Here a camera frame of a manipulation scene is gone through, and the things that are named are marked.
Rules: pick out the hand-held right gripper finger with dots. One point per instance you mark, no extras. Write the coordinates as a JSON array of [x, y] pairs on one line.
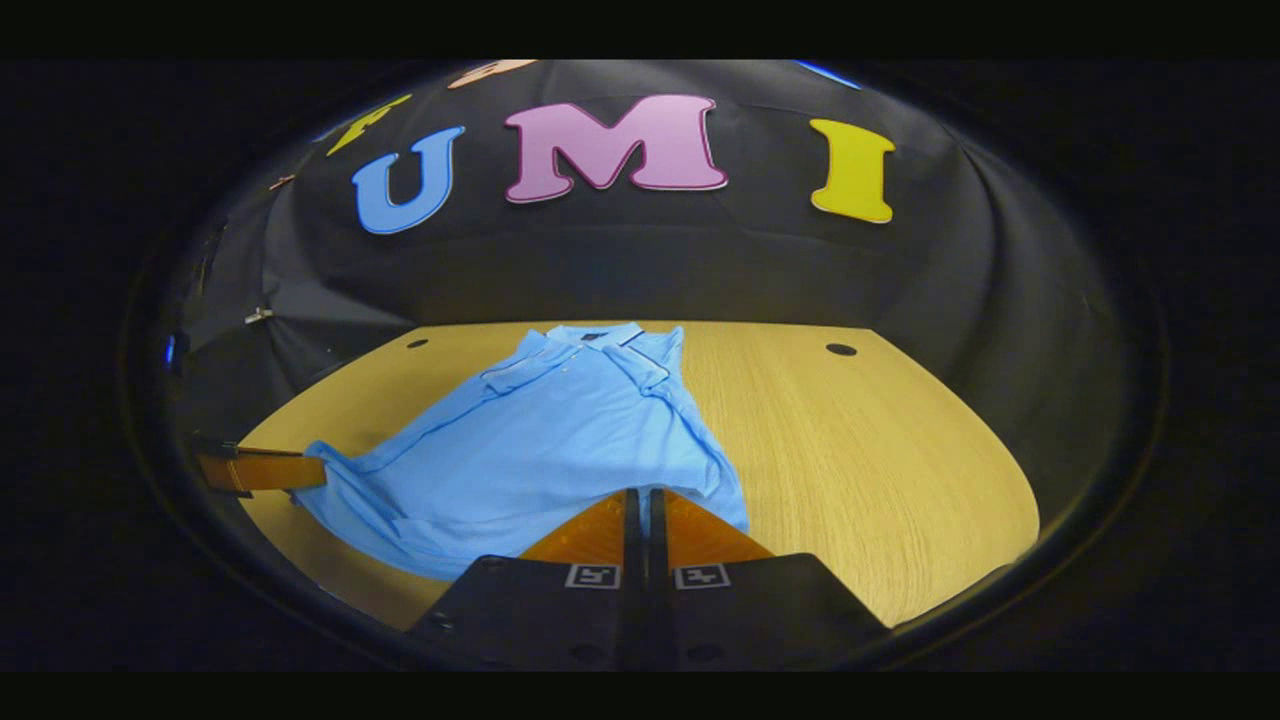
[[633, 530], [657, 530]]

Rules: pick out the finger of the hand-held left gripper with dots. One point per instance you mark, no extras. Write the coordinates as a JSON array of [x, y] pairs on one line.
[[275, 470]]

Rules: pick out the light blue polo T-shirt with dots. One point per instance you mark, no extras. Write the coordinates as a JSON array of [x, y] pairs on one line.
[[550, 440]]

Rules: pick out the silver spring clip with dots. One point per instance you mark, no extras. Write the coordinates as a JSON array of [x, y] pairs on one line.
[[258, 316]]

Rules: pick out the black backdrop cloth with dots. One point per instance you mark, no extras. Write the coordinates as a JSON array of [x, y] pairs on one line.
[[700, 260]]

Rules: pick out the copper spring clip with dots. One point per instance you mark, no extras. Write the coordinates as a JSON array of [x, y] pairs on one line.
[[282, 182]]

